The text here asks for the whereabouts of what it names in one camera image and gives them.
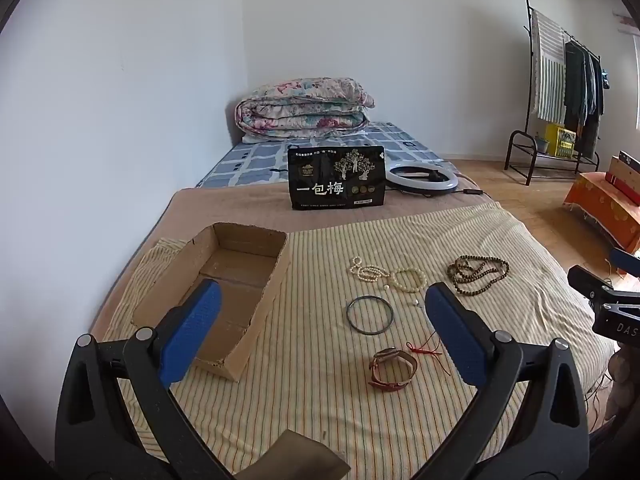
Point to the dark metal bangle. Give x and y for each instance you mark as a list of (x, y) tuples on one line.
[(349, 316)]

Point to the yellow plastic crate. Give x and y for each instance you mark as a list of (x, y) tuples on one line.
[(560, 140)]

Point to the folded floral quilt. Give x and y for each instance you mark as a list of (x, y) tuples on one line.
[(300, 110)]

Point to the striped hanging towel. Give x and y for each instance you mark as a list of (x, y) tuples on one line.
[(547, 70)]

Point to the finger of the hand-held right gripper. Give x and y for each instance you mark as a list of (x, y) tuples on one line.
[(627, 262), (592, 287)]

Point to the dark hanging clothes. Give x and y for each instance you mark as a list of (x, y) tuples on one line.
[(582, 90)]

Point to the black metal clothes rack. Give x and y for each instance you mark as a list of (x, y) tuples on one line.
[(520, 152)]

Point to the blue checked bed sheet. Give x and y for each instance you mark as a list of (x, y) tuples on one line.
[(250, 160)]

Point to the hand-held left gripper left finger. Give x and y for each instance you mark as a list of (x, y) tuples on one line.
[(192, 330)]

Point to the red and white box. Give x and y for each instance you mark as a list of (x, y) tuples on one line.
[(625, 180)]

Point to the grey plush toy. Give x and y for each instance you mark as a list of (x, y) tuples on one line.
[(620, 385)]

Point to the black snack bag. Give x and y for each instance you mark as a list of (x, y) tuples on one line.
[(335, 180)]

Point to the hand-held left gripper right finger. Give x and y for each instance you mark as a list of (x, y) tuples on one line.
[(452, 335)]

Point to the yellow striped cloth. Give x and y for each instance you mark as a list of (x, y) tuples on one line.
[(320, 410)]

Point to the brown cardboard piece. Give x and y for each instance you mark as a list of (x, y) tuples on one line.
[(295, 457)]

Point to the brown blanket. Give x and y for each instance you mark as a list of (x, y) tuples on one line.
[(235, 207)]

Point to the cardboard box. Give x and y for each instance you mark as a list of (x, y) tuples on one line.
[(240, 247)]

